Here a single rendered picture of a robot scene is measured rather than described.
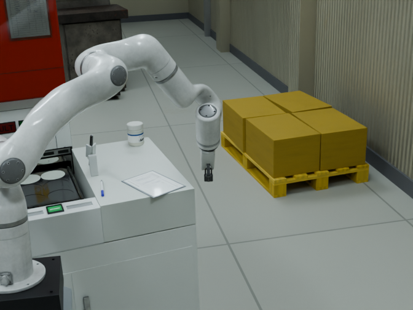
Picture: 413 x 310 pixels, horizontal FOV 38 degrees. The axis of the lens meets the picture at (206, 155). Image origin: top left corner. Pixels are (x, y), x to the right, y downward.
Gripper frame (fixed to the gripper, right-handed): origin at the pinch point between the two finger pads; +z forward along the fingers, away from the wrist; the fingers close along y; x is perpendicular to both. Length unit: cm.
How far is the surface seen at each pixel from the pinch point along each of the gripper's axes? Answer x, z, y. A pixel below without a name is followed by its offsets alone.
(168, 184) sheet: -15.1, 3.0, 4.5
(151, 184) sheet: -21.4, 3.3, 4.2
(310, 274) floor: 56, 129, -27
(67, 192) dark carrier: -56, 15, 0
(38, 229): -58, -4, 29
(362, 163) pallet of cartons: 112, 175, -143
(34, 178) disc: -73, 22, -14
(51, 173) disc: -67, 24, -17
